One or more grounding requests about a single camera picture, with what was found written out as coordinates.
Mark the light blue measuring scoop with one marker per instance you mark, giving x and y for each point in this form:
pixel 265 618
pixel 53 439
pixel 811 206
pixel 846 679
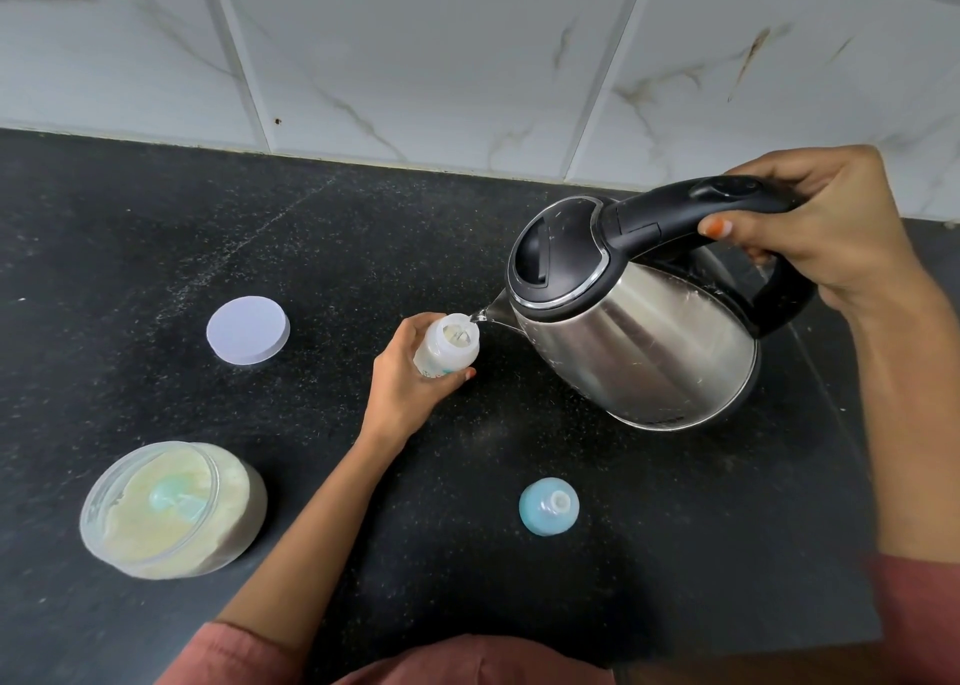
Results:
pixel 176 500

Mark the blue bottle teat cap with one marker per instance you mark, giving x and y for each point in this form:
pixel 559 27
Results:
pixel 549 508

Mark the steel electric kettle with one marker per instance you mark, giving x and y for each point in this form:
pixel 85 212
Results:
pixel 637 339

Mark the person's right hand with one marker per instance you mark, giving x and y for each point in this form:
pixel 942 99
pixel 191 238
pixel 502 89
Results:
pixel 832 227

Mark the person's right forearm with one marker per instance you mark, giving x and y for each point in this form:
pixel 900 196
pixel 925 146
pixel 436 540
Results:
pixel 900 422

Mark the clear plastic baby bottle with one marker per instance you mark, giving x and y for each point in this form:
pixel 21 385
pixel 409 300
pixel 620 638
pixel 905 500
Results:
pixel 450 347

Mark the person's left hand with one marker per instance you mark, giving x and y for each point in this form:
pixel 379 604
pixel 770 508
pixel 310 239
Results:
pixel 397 403

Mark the person's left forearm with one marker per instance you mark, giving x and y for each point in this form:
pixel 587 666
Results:
pixel 307 542

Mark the lilac round jar lid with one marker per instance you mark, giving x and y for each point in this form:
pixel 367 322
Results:
pixel 247 330

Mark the reddish pink garment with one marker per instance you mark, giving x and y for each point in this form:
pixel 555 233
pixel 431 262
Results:
pixel 225 662

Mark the clear milk powder jar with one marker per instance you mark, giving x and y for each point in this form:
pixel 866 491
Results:
pixel 225 519

